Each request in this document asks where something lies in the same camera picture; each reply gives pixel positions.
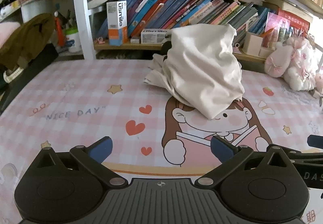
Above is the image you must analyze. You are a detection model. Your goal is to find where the red book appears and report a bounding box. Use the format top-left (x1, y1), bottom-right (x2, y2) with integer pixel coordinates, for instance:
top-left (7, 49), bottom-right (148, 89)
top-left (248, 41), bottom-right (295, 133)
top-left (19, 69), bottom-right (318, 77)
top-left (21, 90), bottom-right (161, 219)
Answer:
top-left (278, 10), bottom-right (311, 30)

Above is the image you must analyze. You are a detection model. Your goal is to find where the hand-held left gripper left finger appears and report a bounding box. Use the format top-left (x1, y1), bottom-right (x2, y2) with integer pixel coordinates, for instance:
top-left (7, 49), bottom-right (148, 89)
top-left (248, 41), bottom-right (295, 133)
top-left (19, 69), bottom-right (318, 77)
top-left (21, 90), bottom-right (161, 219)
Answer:
top-left (32, 136), bottom-right (129, 189)

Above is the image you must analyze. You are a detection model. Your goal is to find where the row of colourful books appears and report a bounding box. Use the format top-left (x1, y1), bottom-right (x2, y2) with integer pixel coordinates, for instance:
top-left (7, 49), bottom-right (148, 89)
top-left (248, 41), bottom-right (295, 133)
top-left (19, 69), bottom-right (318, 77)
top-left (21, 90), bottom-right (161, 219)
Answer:
top-left (97, 0), bottom-right (268, 45)

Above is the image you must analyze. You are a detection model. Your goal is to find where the white cup green lid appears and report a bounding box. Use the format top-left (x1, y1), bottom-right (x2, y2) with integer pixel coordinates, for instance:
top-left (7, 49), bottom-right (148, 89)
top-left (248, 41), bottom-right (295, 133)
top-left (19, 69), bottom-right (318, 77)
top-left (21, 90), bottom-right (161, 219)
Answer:
top-left (66, 28), bottom-right (82, 53)

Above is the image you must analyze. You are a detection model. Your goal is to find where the beige pen holder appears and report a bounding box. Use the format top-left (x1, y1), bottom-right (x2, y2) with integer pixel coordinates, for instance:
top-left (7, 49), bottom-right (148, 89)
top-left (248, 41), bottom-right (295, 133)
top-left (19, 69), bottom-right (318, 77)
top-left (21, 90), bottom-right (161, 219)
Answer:
top-left (242, 32), bottom-right (277, 57)

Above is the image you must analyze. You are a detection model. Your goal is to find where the cream t-shirt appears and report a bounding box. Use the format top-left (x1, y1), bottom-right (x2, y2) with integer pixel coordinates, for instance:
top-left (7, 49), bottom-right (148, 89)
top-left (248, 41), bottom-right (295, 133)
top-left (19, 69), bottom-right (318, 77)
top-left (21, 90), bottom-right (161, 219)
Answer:
top-left (143, 23), bottom-right (245, 120)

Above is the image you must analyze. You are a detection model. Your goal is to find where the wooden white bookshelf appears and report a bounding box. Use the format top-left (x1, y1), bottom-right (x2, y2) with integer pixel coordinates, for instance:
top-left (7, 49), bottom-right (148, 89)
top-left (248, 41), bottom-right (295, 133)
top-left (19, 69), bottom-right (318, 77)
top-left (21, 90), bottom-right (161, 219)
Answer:
top-left (0, 0), bottom-right (323, 70)

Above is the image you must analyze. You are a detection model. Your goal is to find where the pink pillow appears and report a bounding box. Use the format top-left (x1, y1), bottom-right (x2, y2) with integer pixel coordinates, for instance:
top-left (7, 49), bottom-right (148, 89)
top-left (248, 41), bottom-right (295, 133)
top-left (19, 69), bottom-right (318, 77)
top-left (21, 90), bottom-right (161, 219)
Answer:
top-left (0, 22), bottom-right (21, 48)

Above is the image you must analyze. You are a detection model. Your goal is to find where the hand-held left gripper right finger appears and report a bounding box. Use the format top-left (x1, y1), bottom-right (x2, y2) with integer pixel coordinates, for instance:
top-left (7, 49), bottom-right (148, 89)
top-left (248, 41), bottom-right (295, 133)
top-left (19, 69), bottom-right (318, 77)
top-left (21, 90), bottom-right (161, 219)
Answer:
top-left (194, 135), bottom-right (295, 188)

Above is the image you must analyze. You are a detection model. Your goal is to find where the pink white plush bunny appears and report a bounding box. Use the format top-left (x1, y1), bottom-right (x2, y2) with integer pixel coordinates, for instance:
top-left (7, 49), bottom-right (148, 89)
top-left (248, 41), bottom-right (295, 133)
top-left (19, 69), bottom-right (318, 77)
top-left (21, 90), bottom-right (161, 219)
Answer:
top-left (264, 36), bottom-right (323, 92)

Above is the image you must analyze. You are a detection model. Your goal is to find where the white watch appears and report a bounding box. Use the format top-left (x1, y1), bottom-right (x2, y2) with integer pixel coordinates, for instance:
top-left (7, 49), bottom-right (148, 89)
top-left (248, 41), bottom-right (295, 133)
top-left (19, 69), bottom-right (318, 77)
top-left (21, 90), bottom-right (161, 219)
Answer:
top-left (3, 66), bottom-right (25, 84)

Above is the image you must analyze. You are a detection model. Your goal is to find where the pink checked printed mat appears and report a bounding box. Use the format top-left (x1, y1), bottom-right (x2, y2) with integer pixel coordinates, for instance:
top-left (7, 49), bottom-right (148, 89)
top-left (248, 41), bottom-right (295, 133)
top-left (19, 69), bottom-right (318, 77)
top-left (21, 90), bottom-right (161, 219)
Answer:
top-left (0, 59), bottom-right (323, 224)

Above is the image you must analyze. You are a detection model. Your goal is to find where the bundle of coloured pens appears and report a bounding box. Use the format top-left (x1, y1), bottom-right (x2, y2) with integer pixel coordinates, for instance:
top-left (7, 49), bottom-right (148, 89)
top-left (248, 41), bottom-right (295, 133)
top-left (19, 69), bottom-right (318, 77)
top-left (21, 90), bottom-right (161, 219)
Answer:
top-left (264, 26), bottom-right (298, 44)

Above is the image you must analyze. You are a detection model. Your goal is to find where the olive jacket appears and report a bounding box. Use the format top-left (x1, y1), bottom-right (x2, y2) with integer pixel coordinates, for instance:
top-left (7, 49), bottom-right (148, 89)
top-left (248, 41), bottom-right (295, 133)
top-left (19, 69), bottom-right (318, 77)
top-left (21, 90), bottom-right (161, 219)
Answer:
top-left (0, 13), bottom-right (57, 70)

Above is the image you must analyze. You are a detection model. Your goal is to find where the black chair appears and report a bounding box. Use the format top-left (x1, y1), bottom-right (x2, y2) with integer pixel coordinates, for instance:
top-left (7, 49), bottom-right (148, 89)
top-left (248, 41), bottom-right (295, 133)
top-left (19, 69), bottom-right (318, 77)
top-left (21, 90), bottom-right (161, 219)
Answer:
top-left (0, 44), bottom-right (59, 113)

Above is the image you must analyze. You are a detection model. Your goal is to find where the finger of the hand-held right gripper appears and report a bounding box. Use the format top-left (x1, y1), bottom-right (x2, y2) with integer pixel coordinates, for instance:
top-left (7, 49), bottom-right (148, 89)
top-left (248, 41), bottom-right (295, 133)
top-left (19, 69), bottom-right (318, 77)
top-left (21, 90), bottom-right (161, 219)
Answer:
top-left (289, 134), bottom-right (323, 164)

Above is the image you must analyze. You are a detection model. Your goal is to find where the long white orange box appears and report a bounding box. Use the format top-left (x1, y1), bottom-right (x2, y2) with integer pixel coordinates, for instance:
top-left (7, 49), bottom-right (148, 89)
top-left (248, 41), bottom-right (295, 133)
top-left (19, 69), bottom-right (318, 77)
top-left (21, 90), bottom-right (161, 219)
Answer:
top-left (141, 28), bottom-right (172, 44)

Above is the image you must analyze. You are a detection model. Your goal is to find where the blue orange usmile box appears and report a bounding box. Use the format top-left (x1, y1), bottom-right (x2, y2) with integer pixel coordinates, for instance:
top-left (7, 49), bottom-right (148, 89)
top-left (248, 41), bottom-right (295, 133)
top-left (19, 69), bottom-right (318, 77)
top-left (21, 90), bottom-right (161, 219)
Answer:
top-left (106, 1), bottom-right (128, 46)

